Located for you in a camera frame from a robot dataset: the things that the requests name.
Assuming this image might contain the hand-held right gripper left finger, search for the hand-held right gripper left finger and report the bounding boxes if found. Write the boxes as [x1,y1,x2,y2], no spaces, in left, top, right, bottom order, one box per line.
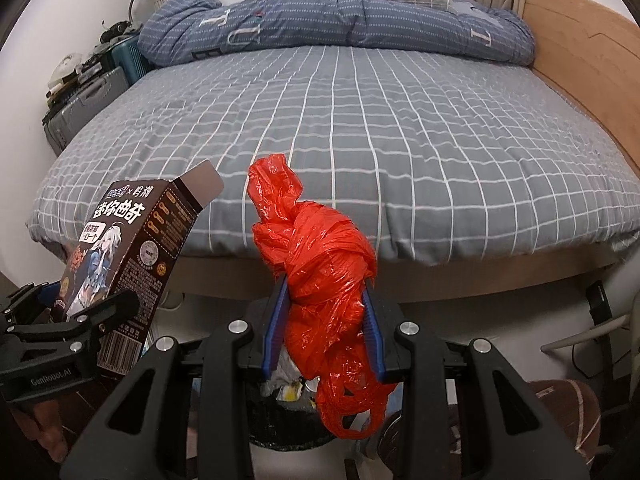
[72,275,291,480]

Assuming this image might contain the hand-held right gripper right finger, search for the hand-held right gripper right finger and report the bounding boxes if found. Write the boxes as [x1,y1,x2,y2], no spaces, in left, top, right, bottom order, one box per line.
[361,280,591,480]

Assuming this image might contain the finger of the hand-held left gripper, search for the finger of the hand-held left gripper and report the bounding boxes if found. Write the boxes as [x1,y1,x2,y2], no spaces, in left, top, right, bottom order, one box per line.
[7,289,142,362]
[0,282,69,331]

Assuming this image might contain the brown cookie box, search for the brown cookie box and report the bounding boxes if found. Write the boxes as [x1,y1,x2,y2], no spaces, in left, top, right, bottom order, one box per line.
[56,160,225,376]

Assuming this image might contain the red plastic bag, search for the red plastic bag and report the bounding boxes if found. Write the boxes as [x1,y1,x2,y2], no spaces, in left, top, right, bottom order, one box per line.
[247,155,401,440]

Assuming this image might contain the trash bin with black liner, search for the trash bin with black liner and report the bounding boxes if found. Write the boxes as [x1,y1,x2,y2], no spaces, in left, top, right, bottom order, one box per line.
[247,345,371,480]

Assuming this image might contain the person's left hand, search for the person's left hand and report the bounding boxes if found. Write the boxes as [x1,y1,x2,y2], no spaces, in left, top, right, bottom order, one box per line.
[10,394,71,465]

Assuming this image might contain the bed with grey checked sheet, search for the bed with grey checked sheet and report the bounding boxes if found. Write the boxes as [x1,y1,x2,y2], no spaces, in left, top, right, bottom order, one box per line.
[27,42,640,298]

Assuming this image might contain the grey suitcase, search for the grey suitcase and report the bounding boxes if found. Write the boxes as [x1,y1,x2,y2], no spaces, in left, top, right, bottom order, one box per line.
[42,66,132,156]

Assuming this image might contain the white rounded appliance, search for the white rounded appliance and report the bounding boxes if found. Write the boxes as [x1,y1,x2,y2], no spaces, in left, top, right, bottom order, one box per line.
[47,52,83,96]

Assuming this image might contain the teal plastic crate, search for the teal plastic crate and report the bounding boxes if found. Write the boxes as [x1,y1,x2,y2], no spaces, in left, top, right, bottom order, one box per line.
[111,40,151,86]

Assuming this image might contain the dark clutter pile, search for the dark clutter pile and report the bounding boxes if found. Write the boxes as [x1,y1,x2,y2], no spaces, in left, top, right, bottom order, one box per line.
[97,20,141,46]

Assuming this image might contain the blue striped duvet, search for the blue striped duvet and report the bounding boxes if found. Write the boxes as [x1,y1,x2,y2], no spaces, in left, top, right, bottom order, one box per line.
[137,0,537,68]

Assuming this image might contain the wooden headboard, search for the wooden headboard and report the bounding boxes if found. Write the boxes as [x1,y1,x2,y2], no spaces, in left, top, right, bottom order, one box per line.
[520,0,640,181]

